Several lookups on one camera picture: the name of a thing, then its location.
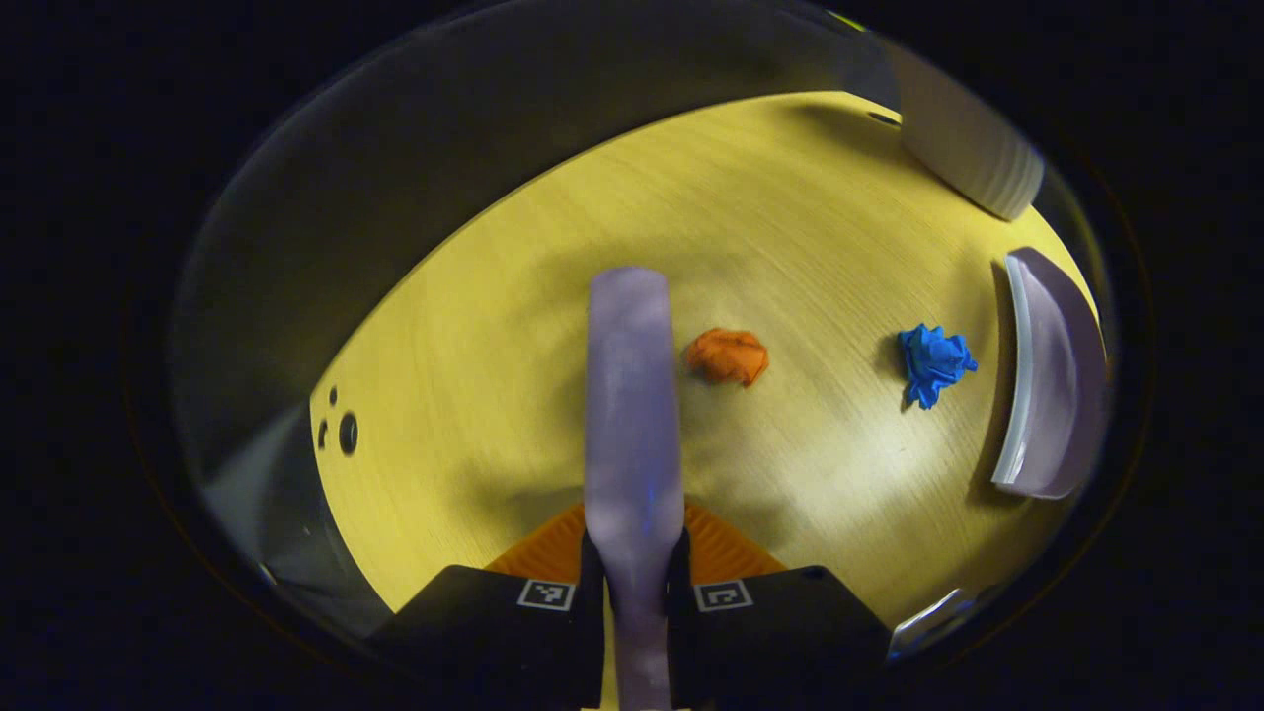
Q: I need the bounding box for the orange paper trash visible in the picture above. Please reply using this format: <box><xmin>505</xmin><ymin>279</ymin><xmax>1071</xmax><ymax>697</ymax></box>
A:
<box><xmin>685</xmin><ymin>328</ymin><xmax>770</xmax><ymax>387</ymax></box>

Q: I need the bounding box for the pink dustpan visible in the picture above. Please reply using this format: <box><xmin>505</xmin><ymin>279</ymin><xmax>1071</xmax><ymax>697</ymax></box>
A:
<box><xmin>990</xmin><ymin>247</ymin><xmax>1109</xmax><ymax>500</ymax></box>

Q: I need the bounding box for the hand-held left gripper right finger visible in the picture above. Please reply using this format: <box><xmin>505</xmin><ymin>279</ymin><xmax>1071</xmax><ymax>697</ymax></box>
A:
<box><xmin>667</xmin><ymin>502</ymin><xmax>895</xmax><ymax>711</ymax></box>

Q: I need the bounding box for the blue paper trash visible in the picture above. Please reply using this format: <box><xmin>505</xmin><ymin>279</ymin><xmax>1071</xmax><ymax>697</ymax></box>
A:
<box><xmin>897</xmin><ymin>323</ymin><xmax>979</xmax><ymax>411</ymax></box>

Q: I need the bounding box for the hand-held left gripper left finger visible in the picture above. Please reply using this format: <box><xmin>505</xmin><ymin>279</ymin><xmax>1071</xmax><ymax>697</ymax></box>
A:
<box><xmin>370</xmin><ymin>502</ymin><xmax>605</xmax><ymax>711</ymax></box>

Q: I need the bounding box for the small pink broom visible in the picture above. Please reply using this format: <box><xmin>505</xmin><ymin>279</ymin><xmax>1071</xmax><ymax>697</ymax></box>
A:
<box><xmin>583</xmin><ymin>267</ymin><xmax>687</xmax><ymax>711</ymax></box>

